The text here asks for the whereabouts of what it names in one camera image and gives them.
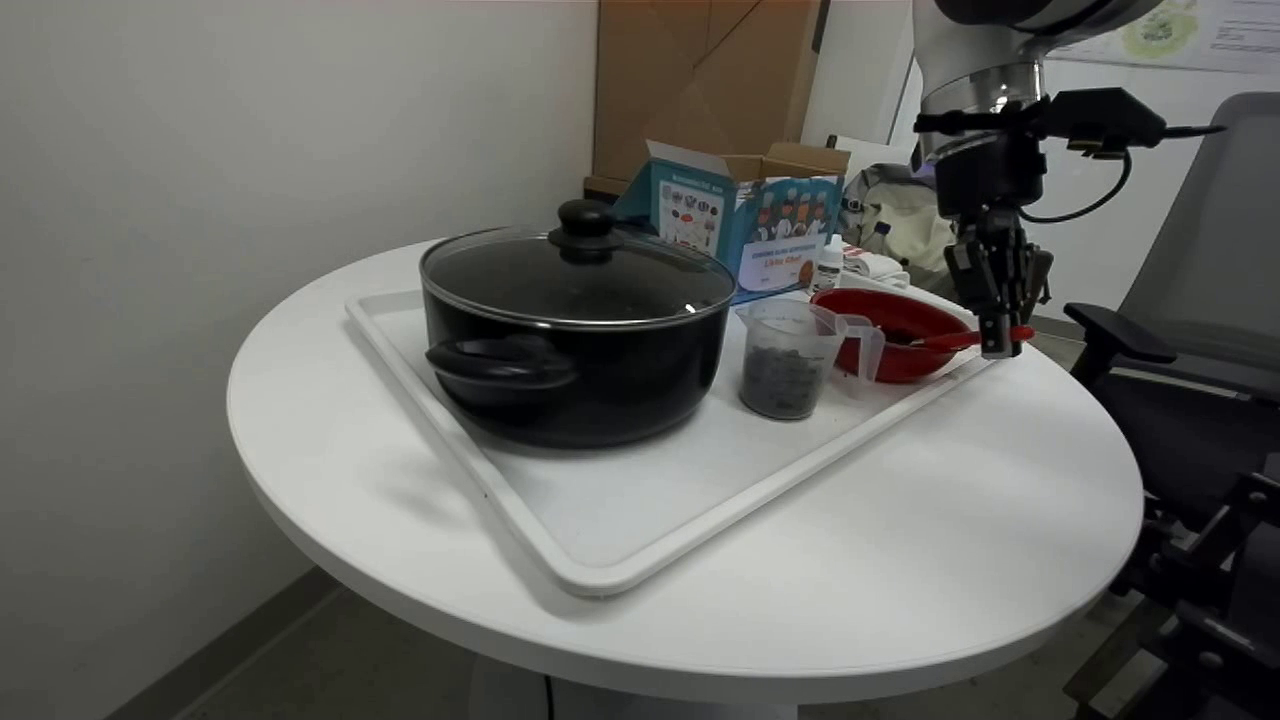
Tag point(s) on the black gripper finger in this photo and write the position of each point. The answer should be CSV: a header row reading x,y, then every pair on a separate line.
x,y
1025,283
976,266

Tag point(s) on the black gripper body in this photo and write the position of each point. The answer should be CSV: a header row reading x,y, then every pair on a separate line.
x,y
985,173

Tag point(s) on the red plastic bowl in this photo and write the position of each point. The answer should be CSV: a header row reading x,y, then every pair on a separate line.
x,y
923,363

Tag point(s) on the clear plastic measuring jar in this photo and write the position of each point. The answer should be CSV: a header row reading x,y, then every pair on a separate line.
x,y
786,327

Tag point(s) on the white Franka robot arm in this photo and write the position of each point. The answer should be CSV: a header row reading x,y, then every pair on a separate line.
x,y
975,52

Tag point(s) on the dark brown beans heap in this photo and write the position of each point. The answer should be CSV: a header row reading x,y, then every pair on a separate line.
x,y
782,385

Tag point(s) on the small white bottle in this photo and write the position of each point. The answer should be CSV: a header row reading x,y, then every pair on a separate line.
x,y
828,270

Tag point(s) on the blue toy chef box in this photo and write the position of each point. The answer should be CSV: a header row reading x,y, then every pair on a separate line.
x,y
786,227

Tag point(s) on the black office chair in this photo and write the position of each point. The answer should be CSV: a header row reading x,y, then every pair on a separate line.
x,y
1202,401

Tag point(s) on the large upright cardboard box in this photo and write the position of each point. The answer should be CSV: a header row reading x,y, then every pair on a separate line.
x,y
692,80

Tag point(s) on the glass pot lid black knob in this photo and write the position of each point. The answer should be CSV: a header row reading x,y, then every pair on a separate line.
x,y
587,275

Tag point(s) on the white plastic tray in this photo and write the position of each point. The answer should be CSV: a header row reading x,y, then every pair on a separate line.
x,y
667,505

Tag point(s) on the black cooking pot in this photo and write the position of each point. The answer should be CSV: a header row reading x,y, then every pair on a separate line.
x,y
587,382

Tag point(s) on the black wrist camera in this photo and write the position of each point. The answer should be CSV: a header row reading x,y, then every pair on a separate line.
x,y
1107,119

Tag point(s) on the white wall poster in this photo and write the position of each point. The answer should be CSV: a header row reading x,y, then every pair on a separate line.
x,y
1202,35

